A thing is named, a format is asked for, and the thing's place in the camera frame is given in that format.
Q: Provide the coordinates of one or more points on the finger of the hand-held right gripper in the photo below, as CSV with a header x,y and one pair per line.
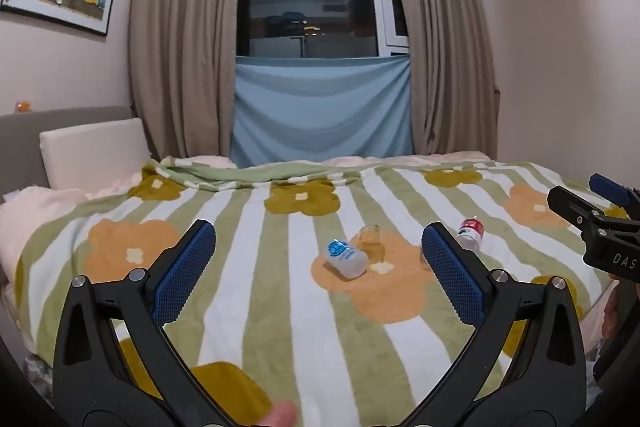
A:
x,y
610,187
570,204

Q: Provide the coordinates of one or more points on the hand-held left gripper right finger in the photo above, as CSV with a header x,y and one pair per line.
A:
x,y
452,277

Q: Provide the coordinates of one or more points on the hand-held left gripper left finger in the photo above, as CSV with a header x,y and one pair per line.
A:
x,y
184,277

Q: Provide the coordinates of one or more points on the clear glass cup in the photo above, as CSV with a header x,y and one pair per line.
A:
x,y
371,241

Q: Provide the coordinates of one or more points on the person's right forearm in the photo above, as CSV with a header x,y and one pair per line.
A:
x,y
610,314

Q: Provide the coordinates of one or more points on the person's left hand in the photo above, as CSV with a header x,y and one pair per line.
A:
x,y
280,416

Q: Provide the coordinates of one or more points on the clear bottle with red label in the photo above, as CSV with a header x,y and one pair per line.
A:
x,y
471,232

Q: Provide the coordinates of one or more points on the white bottle with blue label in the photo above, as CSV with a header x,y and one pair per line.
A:
x,y
346,258

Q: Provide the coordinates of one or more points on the striped floral blanket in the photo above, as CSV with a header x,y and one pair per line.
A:
x,y
310,307

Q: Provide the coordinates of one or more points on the white pillow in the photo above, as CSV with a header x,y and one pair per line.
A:
x,y
92,154

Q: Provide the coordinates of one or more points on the pale pink duvet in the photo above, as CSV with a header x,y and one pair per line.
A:
x,y
30,217

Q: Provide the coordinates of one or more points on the beige curtain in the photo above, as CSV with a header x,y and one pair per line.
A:
x,y
445,37
185,37

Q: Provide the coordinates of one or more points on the grey bed headboard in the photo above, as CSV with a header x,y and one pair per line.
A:
x,y
20,147

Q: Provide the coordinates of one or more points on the light blue cloth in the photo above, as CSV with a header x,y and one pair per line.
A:
x,y
322,109

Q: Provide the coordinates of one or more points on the small orange object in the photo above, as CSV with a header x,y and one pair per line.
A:
x,y
23,106

